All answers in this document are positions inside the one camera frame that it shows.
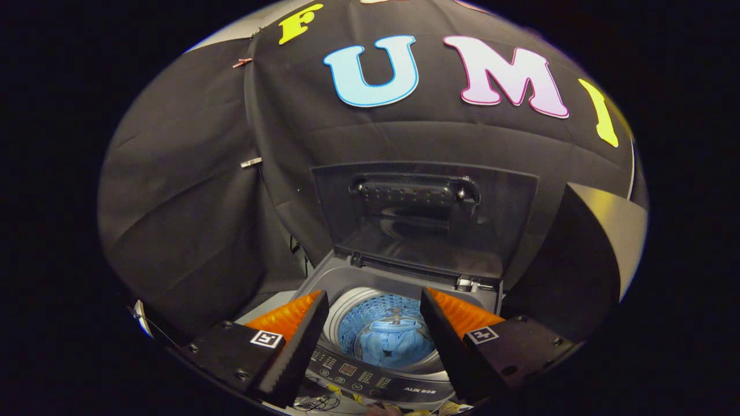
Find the grey washing machine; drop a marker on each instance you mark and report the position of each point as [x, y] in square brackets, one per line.
[370, 378]

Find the silver clip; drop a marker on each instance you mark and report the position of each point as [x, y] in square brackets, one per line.
[251, 163]

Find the grey cabinet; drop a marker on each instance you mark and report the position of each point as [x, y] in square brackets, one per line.
[578, 254]

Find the copper clip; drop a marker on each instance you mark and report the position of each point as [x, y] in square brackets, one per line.
[243, 62]

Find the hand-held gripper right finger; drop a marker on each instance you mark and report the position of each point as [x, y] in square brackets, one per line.
[448, 346]

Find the light blue shirt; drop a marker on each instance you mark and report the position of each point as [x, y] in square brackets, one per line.
[399, 344]

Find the dark washing machine lid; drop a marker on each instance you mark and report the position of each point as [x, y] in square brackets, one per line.
[422, 231]

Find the black backdrop cloth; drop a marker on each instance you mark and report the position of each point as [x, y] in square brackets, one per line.
[191, 190]

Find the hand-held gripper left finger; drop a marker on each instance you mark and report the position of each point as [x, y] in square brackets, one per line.
[298, 346]

